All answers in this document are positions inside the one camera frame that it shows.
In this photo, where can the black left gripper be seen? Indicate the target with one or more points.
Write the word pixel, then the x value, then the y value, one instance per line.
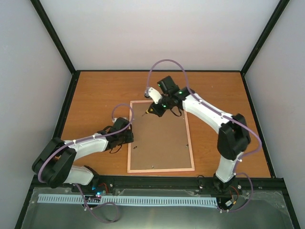
pixel 130 138

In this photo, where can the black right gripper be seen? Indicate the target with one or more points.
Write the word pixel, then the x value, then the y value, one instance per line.
pixel 153 108

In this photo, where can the pink picture frame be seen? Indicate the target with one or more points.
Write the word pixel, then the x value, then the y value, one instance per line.
pixel 160 144

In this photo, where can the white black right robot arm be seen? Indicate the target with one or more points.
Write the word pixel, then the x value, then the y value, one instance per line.
pixel 233 135

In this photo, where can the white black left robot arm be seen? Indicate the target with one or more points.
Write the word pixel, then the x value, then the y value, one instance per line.
pixel 54 165

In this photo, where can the left controller board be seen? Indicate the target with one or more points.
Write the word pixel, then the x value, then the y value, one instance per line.
pixel 99 191

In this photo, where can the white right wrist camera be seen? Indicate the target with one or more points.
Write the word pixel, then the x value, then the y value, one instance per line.
pixel 153 94

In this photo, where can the light blue cable duct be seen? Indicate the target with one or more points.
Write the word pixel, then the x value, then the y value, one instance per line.
pixel 135 201

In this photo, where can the right connector with wires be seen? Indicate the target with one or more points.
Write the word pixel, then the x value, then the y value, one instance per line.
pixel 234 194

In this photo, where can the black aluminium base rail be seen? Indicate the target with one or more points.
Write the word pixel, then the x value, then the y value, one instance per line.
pixel 201 185

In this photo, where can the black enclosure post left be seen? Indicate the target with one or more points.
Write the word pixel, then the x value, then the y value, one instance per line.
pixel 52 33

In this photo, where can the black enclosure post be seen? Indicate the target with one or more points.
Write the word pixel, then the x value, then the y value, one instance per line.
pixel 52 33
pixel 278 11

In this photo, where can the metal base plate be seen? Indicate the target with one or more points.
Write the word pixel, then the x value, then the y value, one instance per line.
pixel 254 210

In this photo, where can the black enclosure post right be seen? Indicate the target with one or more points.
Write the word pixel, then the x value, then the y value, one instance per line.
pixel 278 11

